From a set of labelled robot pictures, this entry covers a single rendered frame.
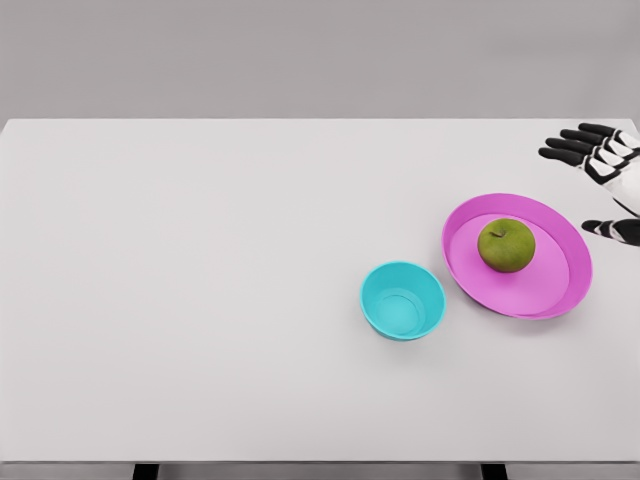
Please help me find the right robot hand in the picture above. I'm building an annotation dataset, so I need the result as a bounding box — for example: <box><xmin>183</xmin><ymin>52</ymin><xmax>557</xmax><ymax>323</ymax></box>
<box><xmin>537</xmin><ymin>122</ymin><xmax>640</xmax><ymax>249</ymax></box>

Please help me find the green apple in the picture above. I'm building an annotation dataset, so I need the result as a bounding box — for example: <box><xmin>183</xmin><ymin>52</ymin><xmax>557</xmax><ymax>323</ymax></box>
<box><xmin>477</xmin><ymin>217</ymin><xmax>537</xmax><ymax>274</ymax></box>

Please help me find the pink plate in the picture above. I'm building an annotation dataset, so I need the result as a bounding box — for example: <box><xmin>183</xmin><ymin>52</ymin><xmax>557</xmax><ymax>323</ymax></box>
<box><xmin>440</xmin><ymin>192</ymin><xmax>594</xmax><ymax>321</ymax></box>

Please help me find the blue bowl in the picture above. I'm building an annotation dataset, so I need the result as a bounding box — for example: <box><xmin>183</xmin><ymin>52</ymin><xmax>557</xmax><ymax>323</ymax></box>
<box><xmin>359</xmin><ymin>260</ymin><xmax>447</xmax><ymax>343</ymax></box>

